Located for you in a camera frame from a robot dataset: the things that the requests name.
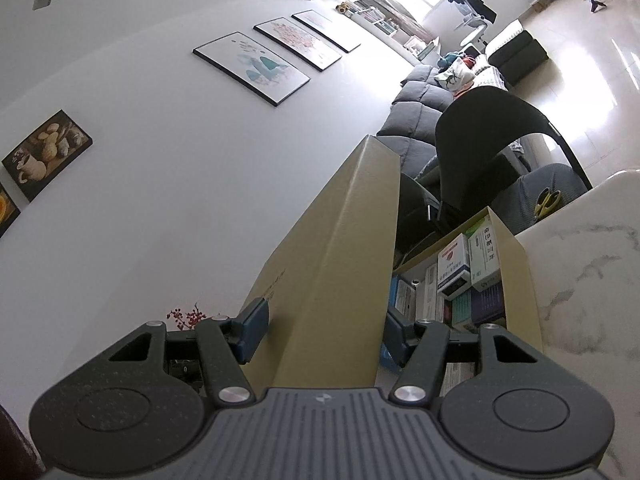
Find white dark stripe medicine box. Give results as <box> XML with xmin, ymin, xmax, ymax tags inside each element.
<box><xmin>424</xmin><ymin>262</ymin><xmax>447</xmax><ymax>323</ymax></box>

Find white office chair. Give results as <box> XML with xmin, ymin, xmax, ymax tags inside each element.
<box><xmin>447</xmin><ymin>0</ymin><xmax>498</xmax><ymax>46</ymax></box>

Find white bookshelf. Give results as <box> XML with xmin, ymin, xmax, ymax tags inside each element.
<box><xmin>335</xmin><ymin>0</ymin><xmax>441</xmax><ymax>56</ymax></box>

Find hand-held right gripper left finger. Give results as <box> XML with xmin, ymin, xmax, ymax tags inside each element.
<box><xmin>107</xmin><ymin>297</ymin><xmax>271</xmax><ymax>407</ymax></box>

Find green white medicine box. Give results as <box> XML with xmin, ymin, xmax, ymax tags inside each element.
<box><xmin>466</xmin><ymin>216</ymin><xmax>502</xmax><ymax>292</ymax></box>

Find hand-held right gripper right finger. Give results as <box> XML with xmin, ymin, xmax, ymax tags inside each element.
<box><xmin>384</xmin><ymin>306</ymin><xmax>540</xmax><ymax>406</ymax></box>

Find grey cushioned seat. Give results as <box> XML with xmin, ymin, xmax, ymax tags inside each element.
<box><xmin>510</xmin><ymin>162</ymin><xmax>590</xmax><ymax>235</ymax></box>

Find teal medicine box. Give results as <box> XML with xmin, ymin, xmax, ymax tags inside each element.
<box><xmin>450</xmin><ymin>292</ymin><xmax>475</xmax><ymax>330</ymax></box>

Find orange canvas picture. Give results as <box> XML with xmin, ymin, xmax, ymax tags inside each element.
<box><xmin>0</xmin><ymin>180</ymin><xmax>22</xmax><ymax>239</ymax></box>

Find bread canvas picture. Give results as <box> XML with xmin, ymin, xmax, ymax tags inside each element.
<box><xmin>1</xmin><ymin>109</ymin><xmax>94</xmax><ymax>204</ymax></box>

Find black white ottoman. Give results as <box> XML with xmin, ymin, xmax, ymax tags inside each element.
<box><xmin>486</xmin><ymin>30</ymin><xmax>551</xmax><ymax>86</ymax></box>

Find yellow scissors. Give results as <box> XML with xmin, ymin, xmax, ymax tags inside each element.
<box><xmin>534</xmin><ymin>187</ymin><xmax>565</xmax><ymax>220</ymax></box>

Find white printed cushion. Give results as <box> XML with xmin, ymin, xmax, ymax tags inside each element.
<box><xmin>434</xmin><ymin>57</ymin><xmax>476</xmax><ymax>93</ymax></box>

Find khaki cardboard box lid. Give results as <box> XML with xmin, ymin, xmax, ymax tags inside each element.
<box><xmin>239</xmin><ymin>134</ymin><xmax>403</xmax><ymax>392</ymax></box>

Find grey sofa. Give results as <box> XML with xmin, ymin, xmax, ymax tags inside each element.
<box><xmin>376</xmin><ymin>42</ymin><xmax>506</xmax><ymax>181</ymax></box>

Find framed wall picture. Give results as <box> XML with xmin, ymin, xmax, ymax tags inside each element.
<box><xmin>291</xmin><ymin>9</ymin><xmax>362</xmax><ymax>54</ymax></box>

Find flat white medicine box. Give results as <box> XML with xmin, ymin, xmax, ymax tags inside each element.
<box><xmin>441</xmin><ymin>360</ymin><xmax>477</xmax><ymax>398</ymax></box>

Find pink tree wall picture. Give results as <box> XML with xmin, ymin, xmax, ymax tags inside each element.
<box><xmin>253</xmin><ymin>16</ymin><xmax>343</xmax><ymax>72</ymax></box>

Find purple box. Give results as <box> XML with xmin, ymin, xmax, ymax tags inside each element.
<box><xmin>471</xmin><ymin>282</ymin><xmax>505</xmax><ymax>326</ymax></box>

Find white black medicine box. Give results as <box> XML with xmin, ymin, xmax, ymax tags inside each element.
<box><xmin>436</xmin><ymin>234</ymin><xmax>472</xmax><ymax>302</ymax></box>

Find flower bouquet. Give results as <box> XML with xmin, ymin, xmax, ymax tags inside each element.
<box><xmin>166</xmin><ymin>302</ymin><xmax>208</xmax><ymax>331</ymax></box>

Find blue mountain wall picture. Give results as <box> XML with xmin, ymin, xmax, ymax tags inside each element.
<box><xmin>193</xmin><ymin>31</ymin><xmax>311</xmax><ymax>108</ymax></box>

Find khaki cardboard box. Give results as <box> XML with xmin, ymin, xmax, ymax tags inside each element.
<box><xmin>390</xmin><ymin>206</ymin><xmax>543</xmax><ymax>391</ymax></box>

